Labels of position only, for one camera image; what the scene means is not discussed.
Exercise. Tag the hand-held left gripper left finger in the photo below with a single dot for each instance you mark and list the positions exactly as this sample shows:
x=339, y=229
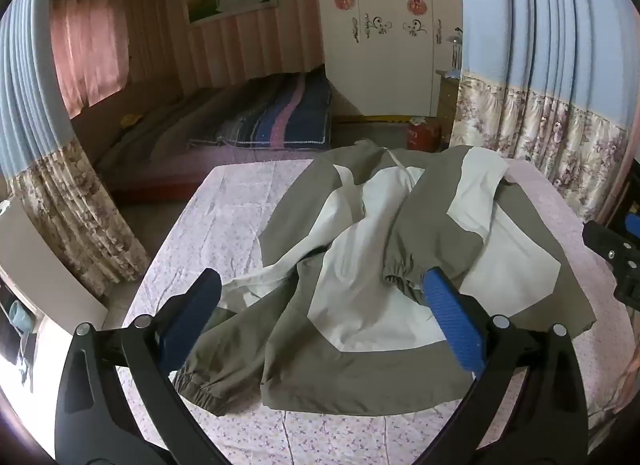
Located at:
x=192, y=315

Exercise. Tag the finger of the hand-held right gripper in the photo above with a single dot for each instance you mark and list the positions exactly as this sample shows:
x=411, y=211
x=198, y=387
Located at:
x=607, y=242

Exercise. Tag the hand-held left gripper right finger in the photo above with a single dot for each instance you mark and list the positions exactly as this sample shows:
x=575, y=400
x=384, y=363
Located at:
x=452, y=320

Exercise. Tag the olive and white jacket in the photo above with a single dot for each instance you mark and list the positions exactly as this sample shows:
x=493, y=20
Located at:
x=375, y=370

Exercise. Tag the pink floral table cloth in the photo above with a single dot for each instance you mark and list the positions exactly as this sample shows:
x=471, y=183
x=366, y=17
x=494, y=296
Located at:
x=200, y=225

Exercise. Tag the light blue cup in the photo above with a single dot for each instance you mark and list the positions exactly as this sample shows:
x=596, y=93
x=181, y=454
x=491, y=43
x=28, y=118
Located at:
x=20, y=317

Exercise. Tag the low bed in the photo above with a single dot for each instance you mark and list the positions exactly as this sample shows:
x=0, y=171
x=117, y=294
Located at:
x=150, y=145

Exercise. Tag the blue floral curtain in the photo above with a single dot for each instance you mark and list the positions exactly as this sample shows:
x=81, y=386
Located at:
x=550, y=70
x=60, y=195

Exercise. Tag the red canister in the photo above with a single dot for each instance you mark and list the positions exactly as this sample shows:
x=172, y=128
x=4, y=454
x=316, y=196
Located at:
x=422, y=135

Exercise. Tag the small yellow object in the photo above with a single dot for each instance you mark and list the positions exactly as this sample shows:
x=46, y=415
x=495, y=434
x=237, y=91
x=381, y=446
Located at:
x=131, y=120

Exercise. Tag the wooden cabinet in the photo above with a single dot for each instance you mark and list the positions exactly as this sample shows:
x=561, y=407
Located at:
x=447, y=110

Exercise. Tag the striped blue pink blanket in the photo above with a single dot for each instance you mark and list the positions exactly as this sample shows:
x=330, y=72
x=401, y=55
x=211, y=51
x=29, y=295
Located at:
x=280, y=115

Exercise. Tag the white wardrobe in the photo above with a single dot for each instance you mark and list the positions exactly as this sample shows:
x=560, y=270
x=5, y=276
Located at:
x=390, y=70

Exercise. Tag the pink window curtain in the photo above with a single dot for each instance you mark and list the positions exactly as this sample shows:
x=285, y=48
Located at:
x=87, y=45

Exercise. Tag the red round door decal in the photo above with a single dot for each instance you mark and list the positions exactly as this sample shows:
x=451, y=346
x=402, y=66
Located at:
x=344, y=1
x=416, y=5

